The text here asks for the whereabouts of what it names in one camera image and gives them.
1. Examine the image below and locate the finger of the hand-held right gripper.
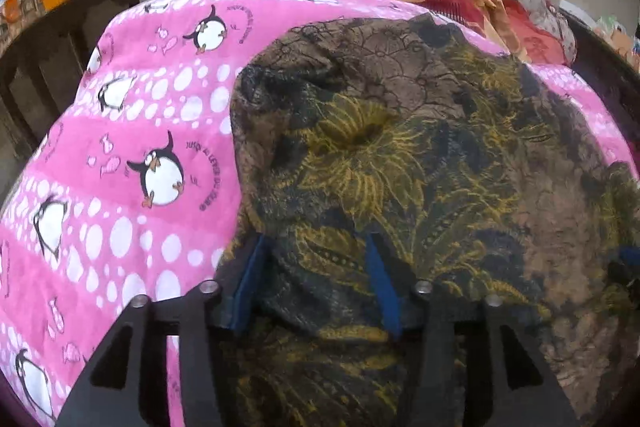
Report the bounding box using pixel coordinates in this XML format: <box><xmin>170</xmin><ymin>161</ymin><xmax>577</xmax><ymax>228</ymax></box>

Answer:
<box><xmin>612</xmin><ymin>246</ymin><xmax>640</xmax><ymax>308</ymax></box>

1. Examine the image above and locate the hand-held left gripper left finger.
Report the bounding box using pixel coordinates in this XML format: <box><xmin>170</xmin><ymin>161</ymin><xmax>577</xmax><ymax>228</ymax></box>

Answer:
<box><xmin>57</xmin><ymin>234</ymin><xmax>271</xmax><ymax>427</ymax></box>

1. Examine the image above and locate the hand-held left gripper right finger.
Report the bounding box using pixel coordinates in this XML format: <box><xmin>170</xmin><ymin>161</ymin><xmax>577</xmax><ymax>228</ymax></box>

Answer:
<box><xmin>366</xmin><ymin>233</ymin><xmax>583</xmax><ymax>427</ymax></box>

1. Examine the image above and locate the dark floral patterned cloth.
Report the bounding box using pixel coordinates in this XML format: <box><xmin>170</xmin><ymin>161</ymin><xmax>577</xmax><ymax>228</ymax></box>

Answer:
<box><xmin>215</xmin><ymin>14</ymin><xmax>640</xmax><ymax>427</ymax></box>

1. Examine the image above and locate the dark wooden headboard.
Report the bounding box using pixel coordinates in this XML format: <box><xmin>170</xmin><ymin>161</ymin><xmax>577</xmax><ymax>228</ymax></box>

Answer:
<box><xmin>559</xmin><ymin>7</ymin><xmax>640</xmax><ymax>80</ymax></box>

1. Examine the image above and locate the pink penguin print blanket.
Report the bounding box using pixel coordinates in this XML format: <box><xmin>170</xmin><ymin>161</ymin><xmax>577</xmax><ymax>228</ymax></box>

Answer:
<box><xmin>0</xmin><ymin>0</ymin><xmax>640</xmax><ymax>427</ymax></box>

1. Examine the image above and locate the dark wooden furniture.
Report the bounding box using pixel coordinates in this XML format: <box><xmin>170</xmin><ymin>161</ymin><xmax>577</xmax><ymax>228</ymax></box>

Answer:
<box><xmin>0</xmin><ymin>0</ymin><xmax>142</xmax><ymax>170</ymax></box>

